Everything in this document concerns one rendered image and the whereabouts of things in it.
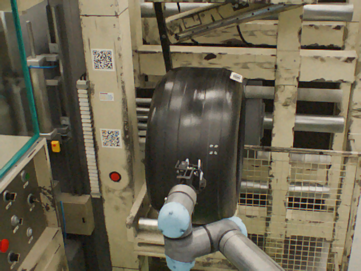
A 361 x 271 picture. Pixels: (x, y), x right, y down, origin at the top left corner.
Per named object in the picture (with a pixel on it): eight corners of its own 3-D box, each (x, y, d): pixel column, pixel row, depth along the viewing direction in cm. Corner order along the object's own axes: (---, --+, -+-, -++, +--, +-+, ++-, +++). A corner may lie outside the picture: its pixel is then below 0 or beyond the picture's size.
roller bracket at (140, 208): (127, 243, 183) (124, 221, 179) (152, 184, 218) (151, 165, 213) (135, 244, 183) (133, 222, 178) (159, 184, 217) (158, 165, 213)
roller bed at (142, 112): (130, 160, 227) (125, 99, 213) (139, 144, 240) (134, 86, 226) (173, 162, 224) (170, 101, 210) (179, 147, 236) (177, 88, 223)
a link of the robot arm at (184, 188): (194, 217, 131) (163, 214, 133) (197, 208, 135) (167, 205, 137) (194, 192, 129) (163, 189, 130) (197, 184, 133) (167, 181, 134)
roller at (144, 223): (134, 227, 183) (136, 215, 184) (137, 230, 187) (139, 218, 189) (230, 236, 177) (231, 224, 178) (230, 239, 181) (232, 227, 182)
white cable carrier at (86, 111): (91, 197, 192) (76, 81, 170) (96, 189, 197) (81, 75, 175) (102, 198, 192) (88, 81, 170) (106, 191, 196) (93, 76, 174)
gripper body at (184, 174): (203, 161, 143) (197, 180, 132) (203, 188, 146) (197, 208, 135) (177, 159, 144) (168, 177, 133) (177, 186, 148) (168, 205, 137)
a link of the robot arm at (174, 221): (157, 241, 123) (153, 211, 120) (166, 218, 133) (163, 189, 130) (188, 243, 121) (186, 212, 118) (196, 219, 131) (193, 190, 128)
